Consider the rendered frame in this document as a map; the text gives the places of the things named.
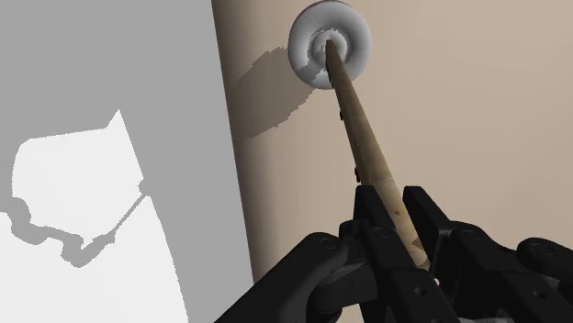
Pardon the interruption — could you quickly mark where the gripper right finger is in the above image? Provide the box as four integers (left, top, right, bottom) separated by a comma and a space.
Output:
402, 185, 573, 323

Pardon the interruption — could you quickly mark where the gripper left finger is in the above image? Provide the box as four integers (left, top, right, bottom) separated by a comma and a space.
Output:
214, 184, 462, 323

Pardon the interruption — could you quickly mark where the tan wooden-handled tool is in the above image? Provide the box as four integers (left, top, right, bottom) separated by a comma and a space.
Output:
324, 39, 432, 273

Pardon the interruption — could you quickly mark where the white round bowl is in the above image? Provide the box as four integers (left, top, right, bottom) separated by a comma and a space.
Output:
286, 0, 373, 91

